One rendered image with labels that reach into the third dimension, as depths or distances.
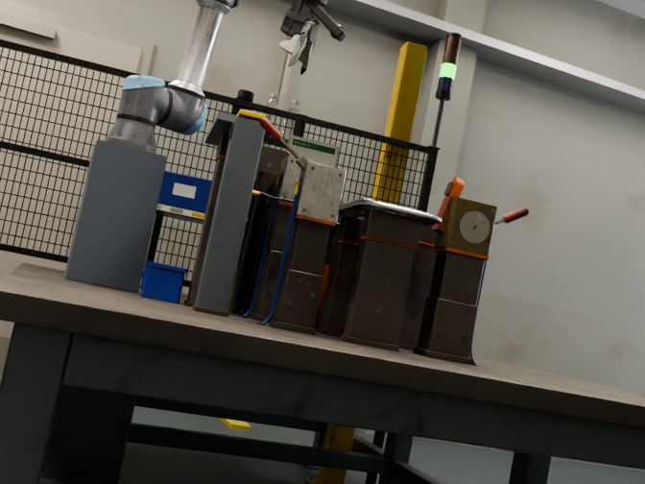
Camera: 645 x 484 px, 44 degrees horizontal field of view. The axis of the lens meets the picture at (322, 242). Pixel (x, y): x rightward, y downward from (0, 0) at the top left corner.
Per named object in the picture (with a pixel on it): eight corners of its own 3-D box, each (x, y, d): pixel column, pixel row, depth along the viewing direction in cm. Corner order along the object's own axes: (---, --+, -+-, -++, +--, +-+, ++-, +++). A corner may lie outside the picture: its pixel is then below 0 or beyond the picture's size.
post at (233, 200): (228, 317, 173) (268, 123, 177) (194, 310, 172) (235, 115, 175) (225, 315, 181) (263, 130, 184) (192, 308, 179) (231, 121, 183)
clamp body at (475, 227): (483, 369, 175) (511, 209, 178) (424, 358, 172) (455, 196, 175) (466, 364, 184) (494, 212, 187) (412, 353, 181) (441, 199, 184)
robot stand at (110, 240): (65, 278, 218) (97, 138, 221) (63, 277, 236) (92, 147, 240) (138, 293, 224) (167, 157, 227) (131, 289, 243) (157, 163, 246)
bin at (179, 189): (219, 216, 306) (226, 183, 307) (141, 200, 304) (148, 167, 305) (222, 220, 322) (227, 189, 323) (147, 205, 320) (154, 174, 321)
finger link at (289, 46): (272, 60, 203) (286, 36, 208) (294, 67, 203) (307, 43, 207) (272, 52, 201) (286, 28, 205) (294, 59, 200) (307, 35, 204)
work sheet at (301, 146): (326, 216, 337) (340, 146, 340) (274, 205, 333) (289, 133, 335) (324, 216, 339) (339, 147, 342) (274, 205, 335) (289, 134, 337)
